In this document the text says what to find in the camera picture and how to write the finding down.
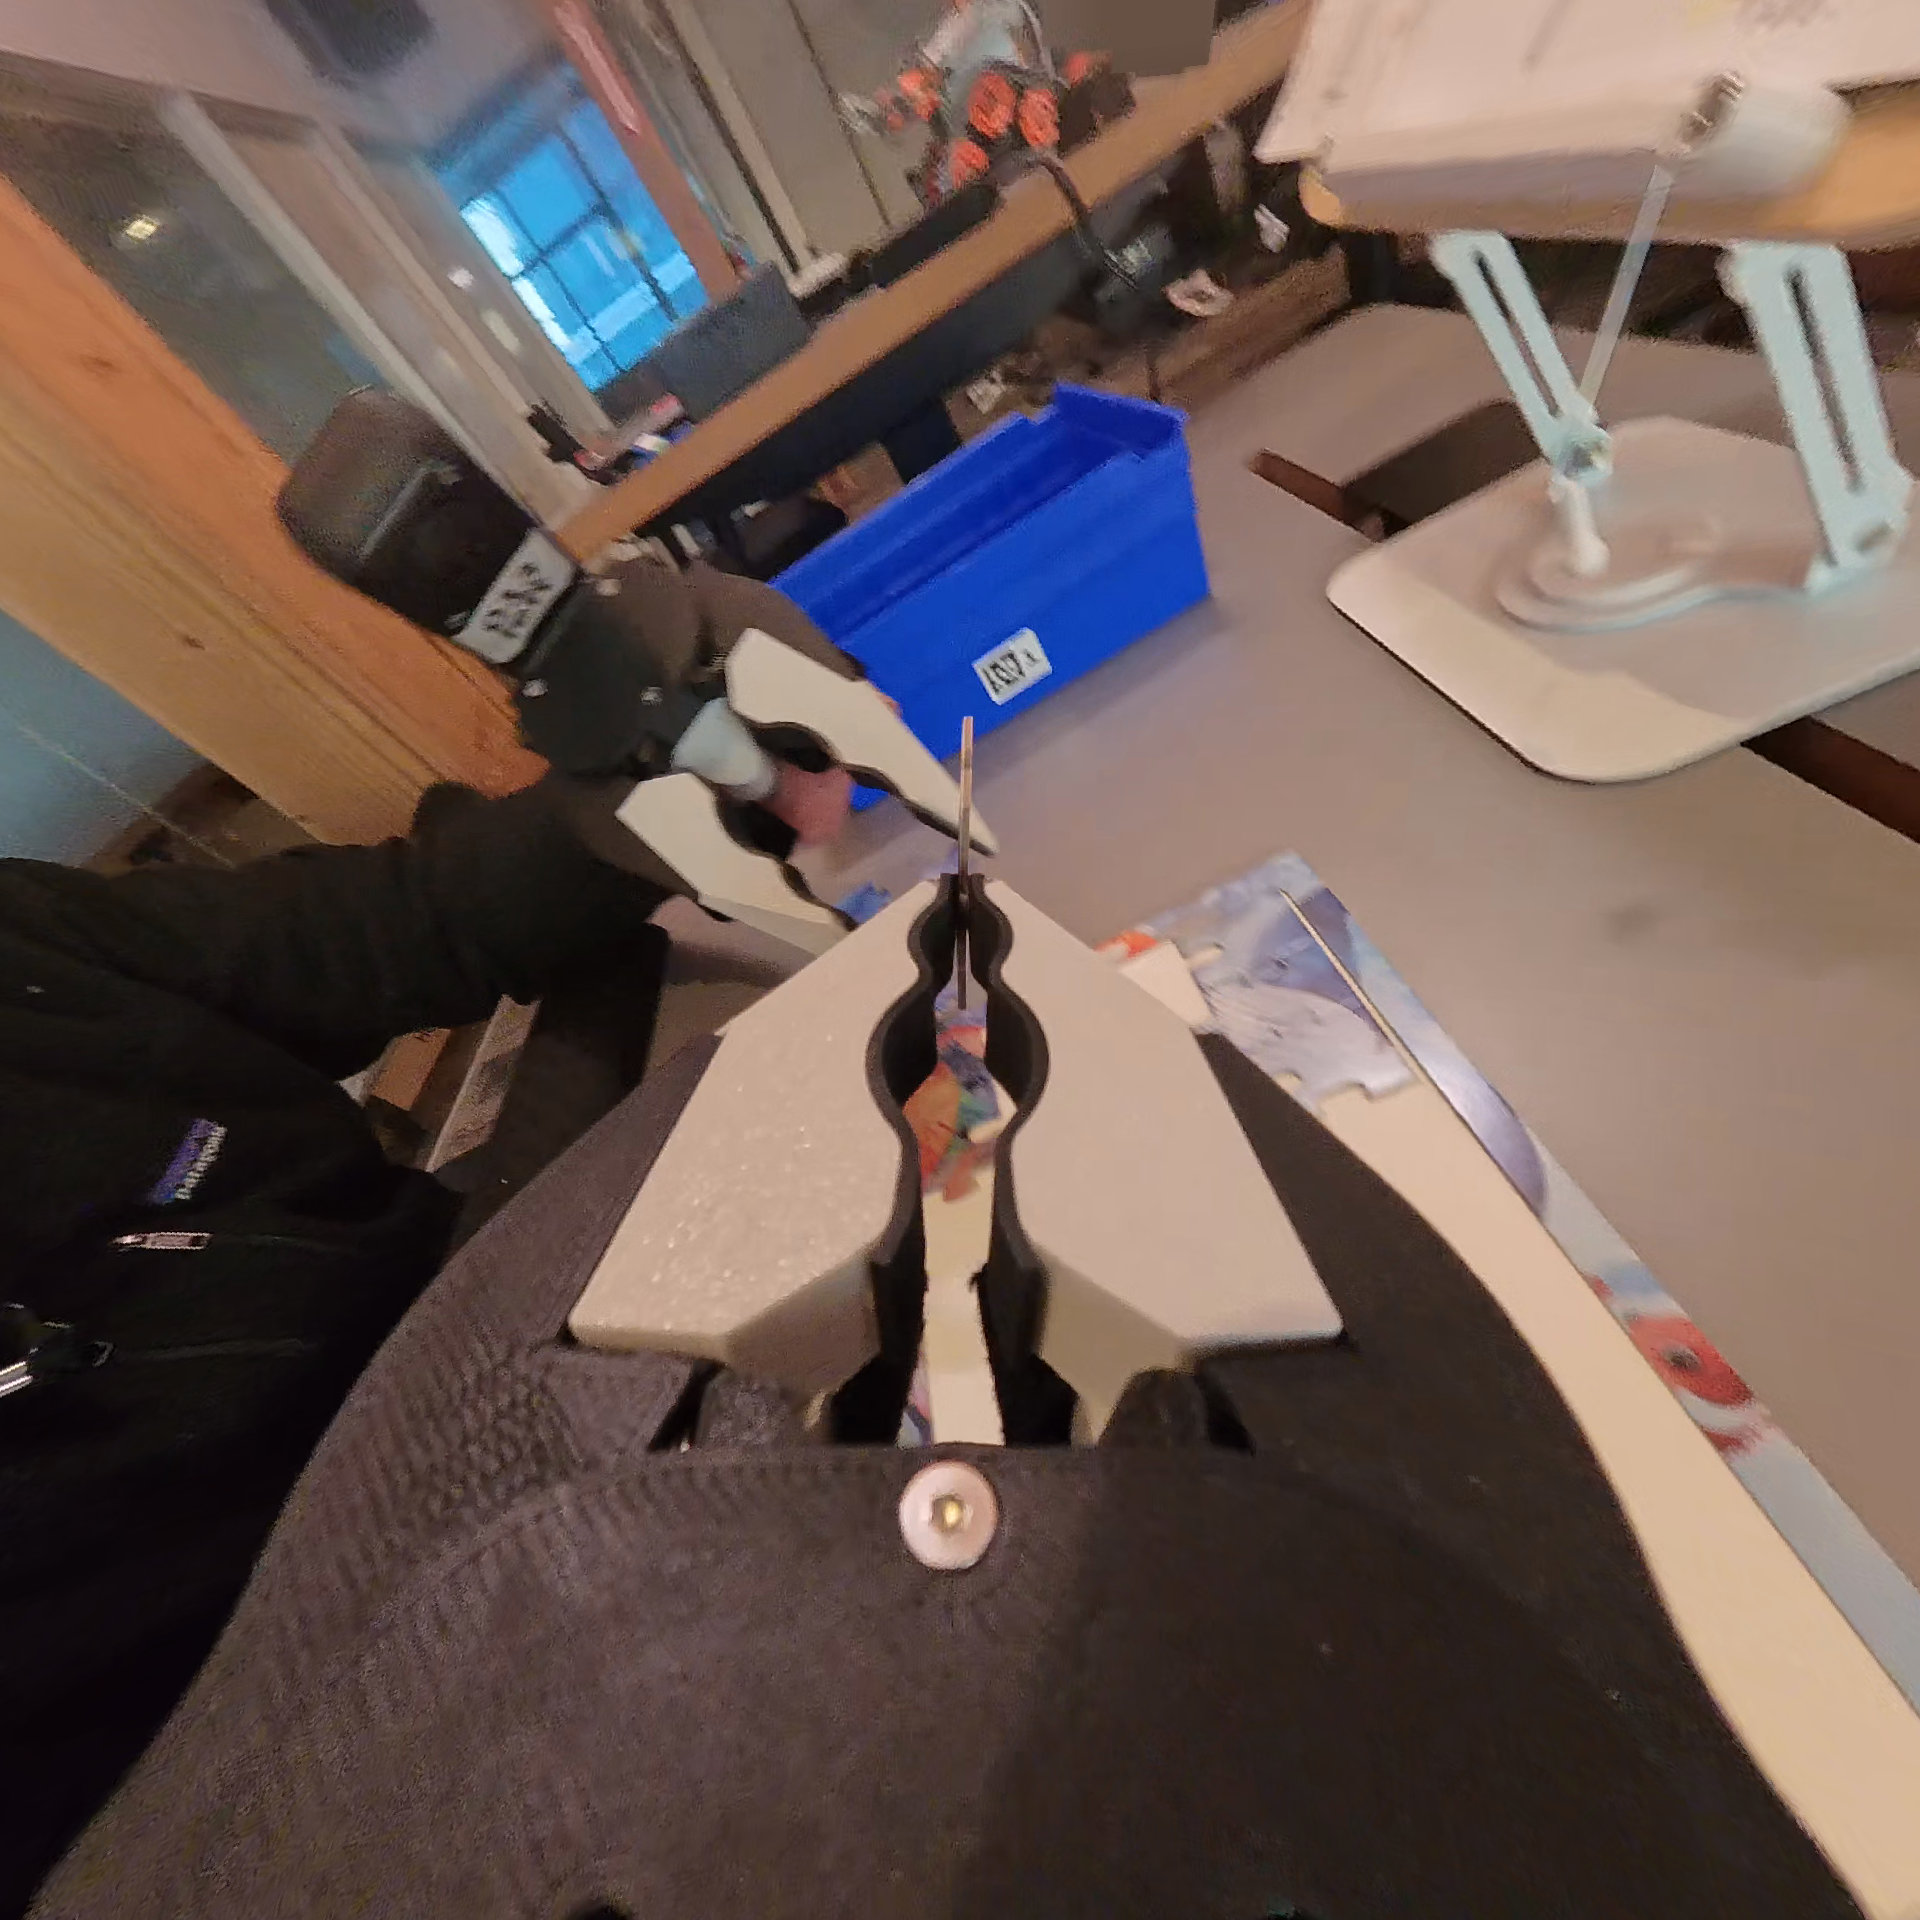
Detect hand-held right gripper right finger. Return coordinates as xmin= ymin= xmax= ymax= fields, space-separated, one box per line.
xmin=968 ymin=878 xmax=1343 ymax=1449

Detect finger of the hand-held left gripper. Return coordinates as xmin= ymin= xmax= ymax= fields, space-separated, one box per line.
xmin=721 ymin=624 xmax=1000 ymax=859
xmin=614 ymin=767 xmax=855 ymax=958

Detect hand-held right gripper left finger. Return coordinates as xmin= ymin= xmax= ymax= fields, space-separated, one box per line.
xmin=566 ymin=878 xmax=961 ymax=1449

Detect orange coral puzzle piece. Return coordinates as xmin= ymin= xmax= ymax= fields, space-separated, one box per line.
xmin=912 ymin=1007 xmax=1009 ymax=1200

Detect person's left forearm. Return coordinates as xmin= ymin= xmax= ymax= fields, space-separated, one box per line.
xmin=81 ymin=780 xmax=676 ymax=1051

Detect person's left hand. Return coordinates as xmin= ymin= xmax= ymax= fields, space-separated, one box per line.
xmin=772 ymin=757 xmax=859 ymax=857

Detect black perforated padded panel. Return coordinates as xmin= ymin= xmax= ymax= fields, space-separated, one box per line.
xmin=449 ymin=921 xmax=721 ymax=1203

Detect blue plastic bin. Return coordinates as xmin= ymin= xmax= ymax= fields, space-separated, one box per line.
xmin=772 ymin=381 xmax=1212 ymax=811

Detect wooden cabinet panel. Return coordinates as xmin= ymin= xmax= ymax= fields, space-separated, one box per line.
xmin=0 ymin=180 xmax=549 ymax=841

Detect glass window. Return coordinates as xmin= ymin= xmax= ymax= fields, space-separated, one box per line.
xmin=449 ymin=95 xmax=713 ymax=396

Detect brown wooden board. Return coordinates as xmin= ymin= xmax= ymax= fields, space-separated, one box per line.
xmin=555 ymin=0 xmax=1315 ymax=560

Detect person's black fleece jacket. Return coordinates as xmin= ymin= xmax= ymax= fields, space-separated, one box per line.
xmin=0 ymin=855 xmax=453 ymax=1907

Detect orange and black equipment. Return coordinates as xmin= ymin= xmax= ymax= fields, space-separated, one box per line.
xmin=839 ymin=0 xmax=1143 ymax=212

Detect thin metal rod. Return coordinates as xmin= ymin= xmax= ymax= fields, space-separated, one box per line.
xmin=1580 ymin=161 xmax=1677 ymax=396

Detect white stand top plate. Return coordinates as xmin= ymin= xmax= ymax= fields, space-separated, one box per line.
xmin=1257 ymin=0 xmax=1920 ymax=243

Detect puzzle frame board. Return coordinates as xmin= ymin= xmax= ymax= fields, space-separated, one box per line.
xmin=1095 ymin=855 xmax=1920 ymax=1920

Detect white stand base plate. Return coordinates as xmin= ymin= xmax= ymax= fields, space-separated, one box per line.
xmin=1328 ymin=412 xmax=1920 ymax=784

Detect metal bracket with clear dome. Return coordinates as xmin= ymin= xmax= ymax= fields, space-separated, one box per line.
xmin=1493 ymin=421 xmax=1808 ymax=633

